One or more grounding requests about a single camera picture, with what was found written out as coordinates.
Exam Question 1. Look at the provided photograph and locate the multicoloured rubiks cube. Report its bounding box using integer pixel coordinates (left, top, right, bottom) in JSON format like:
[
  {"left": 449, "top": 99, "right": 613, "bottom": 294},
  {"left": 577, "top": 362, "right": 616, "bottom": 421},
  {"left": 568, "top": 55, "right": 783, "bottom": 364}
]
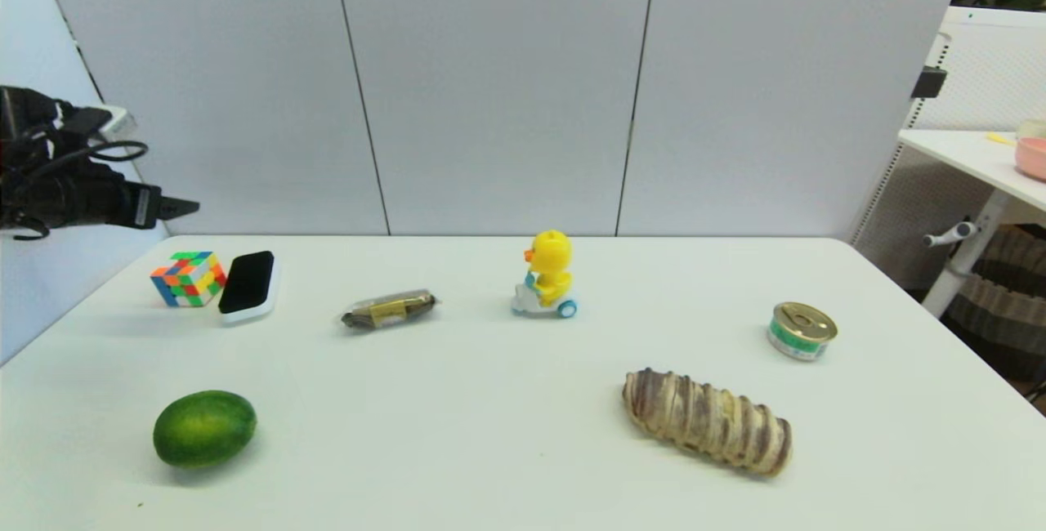
[{"left": 150, "top": 251, "right": 228, "bottom": 308}]

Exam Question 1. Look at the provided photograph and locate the black white whiteboard eraser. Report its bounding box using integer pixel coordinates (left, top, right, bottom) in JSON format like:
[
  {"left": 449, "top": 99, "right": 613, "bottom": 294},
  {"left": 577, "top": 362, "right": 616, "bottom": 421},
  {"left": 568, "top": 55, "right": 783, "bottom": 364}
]
[{"left": 217, "top": 250, "right": 281, "bottom": 325}]

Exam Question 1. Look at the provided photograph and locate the green toy watermelon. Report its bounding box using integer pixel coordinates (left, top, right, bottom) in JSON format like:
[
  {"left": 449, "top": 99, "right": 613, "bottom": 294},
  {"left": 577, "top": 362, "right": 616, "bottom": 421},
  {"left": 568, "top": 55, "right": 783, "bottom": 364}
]
[{"left": 153, "top": 390, "right": 257, "bottom": 469}]

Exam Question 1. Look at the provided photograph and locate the clear wrapped brown snack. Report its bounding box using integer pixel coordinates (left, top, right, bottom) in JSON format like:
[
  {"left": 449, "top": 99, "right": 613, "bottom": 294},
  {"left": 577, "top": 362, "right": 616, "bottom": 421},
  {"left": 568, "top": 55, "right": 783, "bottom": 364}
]
[{"left": 341, "top": 289, "right": 439, "bottom": 331}]

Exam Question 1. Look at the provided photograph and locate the yellow duck scooter toy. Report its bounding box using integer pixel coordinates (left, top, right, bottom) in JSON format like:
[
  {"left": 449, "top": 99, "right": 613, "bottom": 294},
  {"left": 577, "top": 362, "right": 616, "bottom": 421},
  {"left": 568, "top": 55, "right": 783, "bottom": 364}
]
[{"left": 512, "top": 230, "right": 579, "bottom": 320}]

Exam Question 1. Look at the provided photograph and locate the brown striped bread loaf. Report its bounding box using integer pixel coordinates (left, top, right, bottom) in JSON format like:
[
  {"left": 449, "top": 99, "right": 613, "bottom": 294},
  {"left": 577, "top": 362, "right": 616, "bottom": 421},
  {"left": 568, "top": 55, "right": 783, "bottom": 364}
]
[{"left": 622, "top": 368, "right": 793, "bottom": 477}]

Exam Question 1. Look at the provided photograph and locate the green labelled tin can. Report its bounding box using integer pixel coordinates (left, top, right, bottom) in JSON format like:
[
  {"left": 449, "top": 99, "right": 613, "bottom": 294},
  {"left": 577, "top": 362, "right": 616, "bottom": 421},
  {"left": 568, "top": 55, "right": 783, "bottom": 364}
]
[{"left": 767, "top": 301, "right": 838, "bottom": 362}]

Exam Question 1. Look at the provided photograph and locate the white side desk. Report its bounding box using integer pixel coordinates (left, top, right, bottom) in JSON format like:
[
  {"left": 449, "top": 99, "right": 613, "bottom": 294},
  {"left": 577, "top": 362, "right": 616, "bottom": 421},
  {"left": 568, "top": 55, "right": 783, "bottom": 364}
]
[{"left": 896, "top": 130, "right": 1046, "bottom": 319}]

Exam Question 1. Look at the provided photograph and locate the white perforated panel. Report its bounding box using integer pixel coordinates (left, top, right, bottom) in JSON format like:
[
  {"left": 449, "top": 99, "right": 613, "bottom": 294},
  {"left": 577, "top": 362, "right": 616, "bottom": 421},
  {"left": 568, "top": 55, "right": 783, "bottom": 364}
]
[{"left": 846, "top": 7, "right": 1046, "bottom": 291}]

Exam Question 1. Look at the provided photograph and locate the brown striped fabric basket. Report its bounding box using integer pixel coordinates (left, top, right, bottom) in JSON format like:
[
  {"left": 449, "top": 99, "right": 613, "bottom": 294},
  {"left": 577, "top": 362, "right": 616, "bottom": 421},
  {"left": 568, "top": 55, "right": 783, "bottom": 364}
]
[{"left": 940, "top": 225, "right": 1046, "bottom": 385}]

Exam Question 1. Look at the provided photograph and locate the pink bowl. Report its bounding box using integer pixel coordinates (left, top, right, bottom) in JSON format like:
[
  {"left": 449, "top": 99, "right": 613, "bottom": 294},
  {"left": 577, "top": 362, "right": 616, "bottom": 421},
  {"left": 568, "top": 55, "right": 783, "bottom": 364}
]
[{"left": 1014, "top": 137, "right": 1046, "bottom": 182}]

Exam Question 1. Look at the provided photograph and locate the black looping arm cable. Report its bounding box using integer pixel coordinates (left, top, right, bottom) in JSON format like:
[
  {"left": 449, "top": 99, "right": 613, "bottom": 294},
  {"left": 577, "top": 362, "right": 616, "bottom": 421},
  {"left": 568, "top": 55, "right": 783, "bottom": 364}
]
[{"left": 33, "top": 141, "right": 150, "bottom": 189}]

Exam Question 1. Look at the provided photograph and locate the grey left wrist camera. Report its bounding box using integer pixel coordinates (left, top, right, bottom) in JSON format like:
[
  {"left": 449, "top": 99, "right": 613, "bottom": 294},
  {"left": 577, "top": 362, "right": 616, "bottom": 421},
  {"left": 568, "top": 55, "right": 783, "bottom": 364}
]
[{"left": 88, "top": 105, "right": 136, "bottom": 143}]

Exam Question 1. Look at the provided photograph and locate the small black wall box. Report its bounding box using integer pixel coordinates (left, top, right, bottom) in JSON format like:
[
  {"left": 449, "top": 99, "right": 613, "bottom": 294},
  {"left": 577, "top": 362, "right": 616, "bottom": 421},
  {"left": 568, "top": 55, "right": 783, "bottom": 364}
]
[{"left": 910, "top": 67, "right": 947, "bottom": 100}]

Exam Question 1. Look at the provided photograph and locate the grey desk crank handle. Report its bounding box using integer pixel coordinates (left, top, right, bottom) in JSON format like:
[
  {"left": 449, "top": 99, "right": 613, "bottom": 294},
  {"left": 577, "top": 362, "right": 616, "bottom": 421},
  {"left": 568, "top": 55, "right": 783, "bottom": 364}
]
[{"left": 923, "top": 222, "right": 979, "bottom": 249}]

